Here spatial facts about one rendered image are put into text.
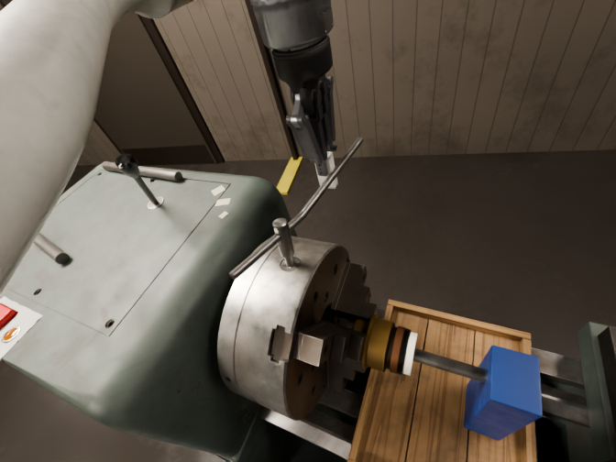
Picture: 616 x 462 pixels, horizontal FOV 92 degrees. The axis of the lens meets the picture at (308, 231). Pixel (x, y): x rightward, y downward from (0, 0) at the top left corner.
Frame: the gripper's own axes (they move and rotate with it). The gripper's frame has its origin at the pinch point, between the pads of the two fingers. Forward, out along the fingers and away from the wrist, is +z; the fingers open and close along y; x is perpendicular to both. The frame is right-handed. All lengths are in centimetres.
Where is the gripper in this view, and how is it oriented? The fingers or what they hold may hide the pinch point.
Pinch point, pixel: (325, 170)
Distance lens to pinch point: 52.8
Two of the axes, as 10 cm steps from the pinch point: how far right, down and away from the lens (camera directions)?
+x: -9.0, -1.5, 4.0
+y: 3.7, -7.4, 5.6
